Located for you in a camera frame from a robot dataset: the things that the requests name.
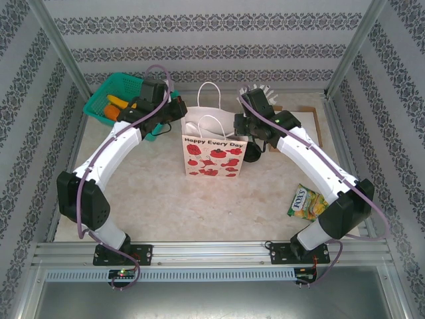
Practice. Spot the white red-print paper bag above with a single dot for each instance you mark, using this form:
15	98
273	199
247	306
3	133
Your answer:
216	159

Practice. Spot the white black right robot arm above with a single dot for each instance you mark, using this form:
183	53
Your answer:
315	159

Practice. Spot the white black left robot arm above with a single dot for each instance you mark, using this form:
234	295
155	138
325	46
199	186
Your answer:
109	149

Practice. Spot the paper-wrapped straw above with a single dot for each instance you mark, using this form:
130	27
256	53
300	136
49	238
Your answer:
241	96
270	94

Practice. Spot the stack of paper cups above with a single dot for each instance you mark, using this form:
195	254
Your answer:
253	153

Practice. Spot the yellow banana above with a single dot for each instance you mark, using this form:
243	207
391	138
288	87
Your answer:
116	99

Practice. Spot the teal plastic basket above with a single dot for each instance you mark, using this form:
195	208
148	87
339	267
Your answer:
123	83

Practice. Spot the white napkin stack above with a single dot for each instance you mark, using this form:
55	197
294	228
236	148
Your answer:
307	124

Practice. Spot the green yellow candy bag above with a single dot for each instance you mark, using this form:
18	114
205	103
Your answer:
307	202

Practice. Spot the aluminium frame post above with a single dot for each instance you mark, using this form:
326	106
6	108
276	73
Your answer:
355	43
56	40

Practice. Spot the aluminium mounting rail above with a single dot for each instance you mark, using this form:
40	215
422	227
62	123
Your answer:
206	252

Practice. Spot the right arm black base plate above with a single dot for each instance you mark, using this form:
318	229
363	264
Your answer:
279	254

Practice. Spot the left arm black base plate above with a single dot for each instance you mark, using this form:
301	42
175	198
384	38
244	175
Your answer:
142	254

